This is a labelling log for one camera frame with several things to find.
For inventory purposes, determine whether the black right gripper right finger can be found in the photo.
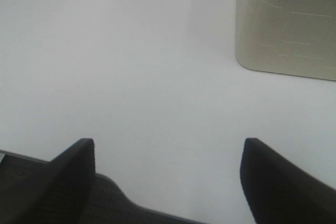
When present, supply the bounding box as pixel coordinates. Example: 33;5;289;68
240;138;335;223

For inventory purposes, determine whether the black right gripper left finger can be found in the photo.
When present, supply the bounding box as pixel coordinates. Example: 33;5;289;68
1;138;95;223

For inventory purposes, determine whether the beige plastic storage bin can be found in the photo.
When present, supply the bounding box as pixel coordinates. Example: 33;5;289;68
235;0;335;81

